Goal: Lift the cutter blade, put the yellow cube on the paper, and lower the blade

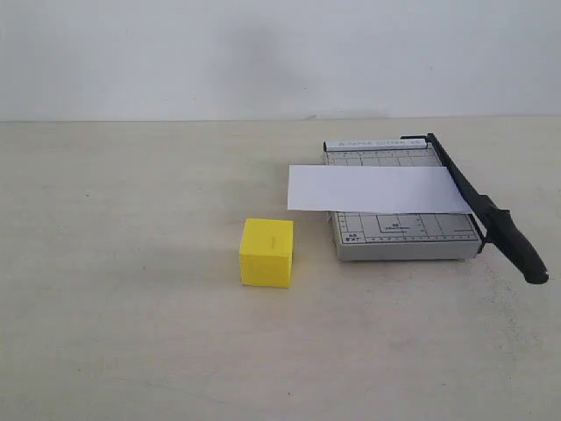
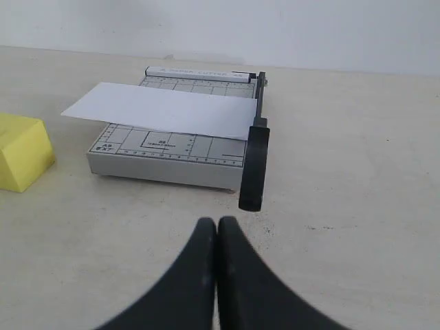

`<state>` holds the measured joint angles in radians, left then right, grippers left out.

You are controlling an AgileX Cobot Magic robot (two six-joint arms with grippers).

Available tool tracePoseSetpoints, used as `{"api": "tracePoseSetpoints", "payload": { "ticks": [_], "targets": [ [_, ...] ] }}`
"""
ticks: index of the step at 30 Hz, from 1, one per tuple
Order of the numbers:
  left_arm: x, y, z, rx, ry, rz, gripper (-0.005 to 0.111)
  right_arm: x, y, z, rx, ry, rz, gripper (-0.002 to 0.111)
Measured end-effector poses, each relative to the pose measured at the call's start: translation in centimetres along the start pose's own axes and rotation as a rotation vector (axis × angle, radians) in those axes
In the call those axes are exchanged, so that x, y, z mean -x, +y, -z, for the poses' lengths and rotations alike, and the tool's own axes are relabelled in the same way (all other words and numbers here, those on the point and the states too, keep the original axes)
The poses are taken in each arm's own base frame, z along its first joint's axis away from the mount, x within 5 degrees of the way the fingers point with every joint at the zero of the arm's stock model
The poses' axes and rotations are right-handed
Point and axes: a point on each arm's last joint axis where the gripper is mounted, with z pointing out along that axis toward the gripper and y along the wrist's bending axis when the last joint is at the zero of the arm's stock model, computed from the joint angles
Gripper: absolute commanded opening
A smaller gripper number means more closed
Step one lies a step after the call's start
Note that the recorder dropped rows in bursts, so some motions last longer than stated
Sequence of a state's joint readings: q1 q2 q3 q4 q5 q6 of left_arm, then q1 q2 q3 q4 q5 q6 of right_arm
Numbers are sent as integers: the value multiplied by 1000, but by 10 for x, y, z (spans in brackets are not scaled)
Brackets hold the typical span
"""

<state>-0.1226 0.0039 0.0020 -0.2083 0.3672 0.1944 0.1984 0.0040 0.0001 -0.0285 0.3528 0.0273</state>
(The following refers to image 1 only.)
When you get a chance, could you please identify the white paper sheet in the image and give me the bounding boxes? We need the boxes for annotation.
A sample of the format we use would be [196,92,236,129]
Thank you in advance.
[288,165,472,214]

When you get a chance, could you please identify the yellow cube block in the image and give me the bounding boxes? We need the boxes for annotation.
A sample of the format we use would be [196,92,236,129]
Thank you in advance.
[238,218,295,289]

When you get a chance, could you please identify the black cutter blade arm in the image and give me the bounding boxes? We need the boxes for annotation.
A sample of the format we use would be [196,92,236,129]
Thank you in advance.
[401,133,549,285]

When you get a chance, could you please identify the grey paper cutter base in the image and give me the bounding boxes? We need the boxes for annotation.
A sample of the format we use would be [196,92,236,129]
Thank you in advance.
[323,135,484,261]

